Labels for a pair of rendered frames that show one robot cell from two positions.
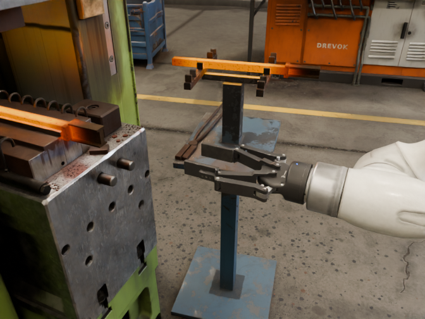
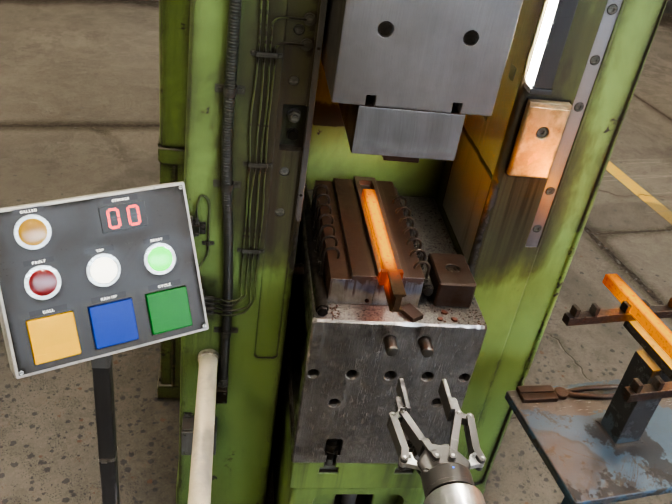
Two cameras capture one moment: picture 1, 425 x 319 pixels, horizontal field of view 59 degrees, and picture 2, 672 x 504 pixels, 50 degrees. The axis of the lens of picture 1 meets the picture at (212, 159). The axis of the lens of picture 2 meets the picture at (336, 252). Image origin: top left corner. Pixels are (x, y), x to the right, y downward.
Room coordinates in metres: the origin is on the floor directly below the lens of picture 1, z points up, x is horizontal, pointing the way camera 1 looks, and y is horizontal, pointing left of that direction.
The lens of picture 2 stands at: (-0.03, -0.61, 1.86)
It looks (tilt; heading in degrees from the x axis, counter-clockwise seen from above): 34 degrees down; 55
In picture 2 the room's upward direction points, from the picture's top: 9 degrees clockwise
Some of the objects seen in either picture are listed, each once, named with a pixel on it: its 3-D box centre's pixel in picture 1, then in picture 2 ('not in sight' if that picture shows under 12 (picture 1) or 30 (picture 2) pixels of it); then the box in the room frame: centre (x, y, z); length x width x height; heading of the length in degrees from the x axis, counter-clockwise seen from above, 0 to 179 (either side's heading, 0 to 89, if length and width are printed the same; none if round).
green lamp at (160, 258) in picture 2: not in sight; (160, 258); (0.32, 0.42, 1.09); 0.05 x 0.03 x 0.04; 156
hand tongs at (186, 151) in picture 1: (212, 119); (639, 390); (1.31, 0.00, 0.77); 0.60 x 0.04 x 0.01; 160
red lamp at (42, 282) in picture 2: not in sight; (42, 282); (0.12, 0.41, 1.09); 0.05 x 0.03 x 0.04; 156
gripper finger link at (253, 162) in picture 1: (255, 163); (453, 439); (0.63, -0.09, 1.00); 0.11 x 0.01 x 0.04; 44
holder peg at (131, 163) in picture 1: (126, 164); (426, 346); (0.83, 0.22, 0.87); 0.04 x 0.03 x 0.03; 66
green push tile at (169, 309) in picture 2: not in sight; (168, 309); (0.32, 0.37, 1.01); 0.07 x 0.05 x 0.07; 1
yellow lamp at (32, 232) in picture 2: not in sight; (32, 232); (0.12, 0.46, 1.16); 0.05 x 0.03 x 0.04; 156
